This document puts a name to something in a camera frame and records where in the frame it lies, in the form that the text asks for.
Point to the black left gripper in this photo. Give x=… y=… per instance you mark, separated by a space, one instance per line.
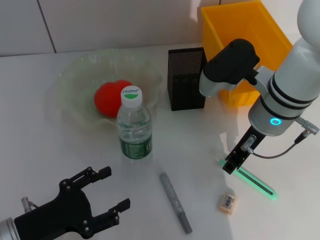
x=65 y=212

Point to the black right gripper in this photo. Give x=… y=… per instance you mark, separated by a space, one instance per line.
x=240 y=155

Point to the green and white pen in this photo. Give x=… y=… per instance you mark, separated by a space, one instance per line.
x=260 y=186

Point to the small beige eraser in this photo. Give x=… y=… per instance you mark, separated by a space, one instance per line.
x=228 y=203

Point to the grey marker pen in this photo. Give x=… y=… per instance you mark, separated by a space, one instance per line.
x=175 y=197

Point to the clear water bottle green label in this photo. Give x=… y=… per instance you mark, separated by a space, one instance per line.
x=135 y=130

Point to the red-orange fruit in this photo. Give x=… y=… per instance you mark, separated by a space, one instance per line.
x=107 y=100

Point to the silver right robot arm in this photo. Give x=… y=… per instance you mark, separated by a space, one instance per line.
x=287 y=87

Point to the black mesh pen holder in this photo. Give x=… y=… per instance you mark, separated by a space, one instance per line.
x=185 y=95

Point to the wavy clear glass fruit bowl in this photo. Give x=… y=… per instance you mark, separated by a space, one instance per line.
x=75 y=75

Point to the yellow plastic bin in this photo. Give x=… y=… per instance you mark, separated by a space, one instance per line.
x=217 y=25

